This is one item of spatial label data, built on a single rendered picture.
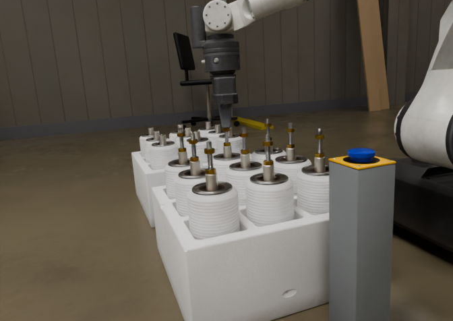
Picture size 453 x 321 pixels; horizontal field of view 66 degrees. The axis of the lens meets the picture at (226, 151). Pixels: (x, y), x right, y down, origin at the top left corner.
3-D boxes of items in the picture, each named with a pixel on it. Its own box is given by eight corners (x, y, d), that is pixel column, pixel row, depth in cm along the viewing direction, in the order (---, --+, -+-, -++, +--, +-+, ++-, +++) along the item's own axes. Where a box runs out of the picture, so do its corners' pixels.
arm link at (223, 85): (247, 102, 83) (245, 50, 80) (206, 106, 81) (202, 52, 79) (238, 100, 95) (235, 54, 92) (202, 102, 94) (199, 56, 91)
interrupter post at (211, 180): (208, 187, 67) (207, 171, 66) (220, 188, 66) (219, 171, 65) (203, 191, 65) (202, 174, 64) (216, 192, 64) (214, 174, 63)
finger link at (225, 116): (220, 127, 89) (218, 102, 88) (232, 126, 89) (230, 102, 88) (220, 128, 87) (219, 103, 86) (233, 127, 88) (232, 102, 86)
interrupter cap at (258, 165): (258, 172, 75) (258, 169, 75) (224, 172, 78) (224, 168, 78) (265, 164, 83) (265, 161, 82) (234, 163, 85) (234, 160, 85)
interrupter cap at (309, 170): (293, 172, 74) (293, 169, 74) (316, 166, 78) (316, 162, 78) (323, 179, 68) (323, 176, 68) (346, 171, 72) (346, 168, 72)
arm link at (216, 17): (240, 54, 90) (237, 7, 88) (238, 51, 79) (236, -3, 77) (196, 56, 91) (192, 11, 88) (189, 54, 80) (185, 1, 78)
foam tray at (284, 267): (282, 222, 109) (280, 166, 106) (373, 289, 73) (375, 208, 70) (157, 249, 97) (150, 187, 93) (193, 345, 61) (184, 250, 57)
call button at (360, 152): (362, 158, 57) (363, 146, 57) (381, 163, 53) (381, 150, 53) (342, 162, 56) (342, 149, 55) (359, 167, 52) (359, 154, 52)
